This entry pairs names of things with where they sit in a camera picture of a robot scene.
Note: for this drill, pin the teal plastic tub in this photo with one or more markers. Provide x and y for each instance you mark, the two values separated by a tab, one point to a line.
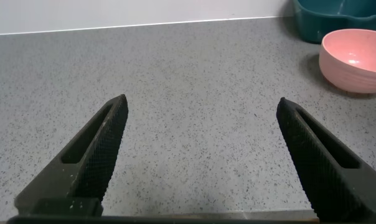
331	21

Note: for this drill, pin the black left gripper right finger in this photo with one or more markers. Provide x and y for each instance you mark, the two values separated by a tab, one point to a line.
325	174

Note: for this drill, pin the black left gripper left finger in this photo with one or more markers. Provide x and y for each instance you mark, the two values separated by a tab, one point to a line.
94	161

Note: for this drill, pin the pink plastic bowl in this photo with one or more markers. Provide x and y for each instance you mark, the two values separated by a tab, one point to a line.
353	62

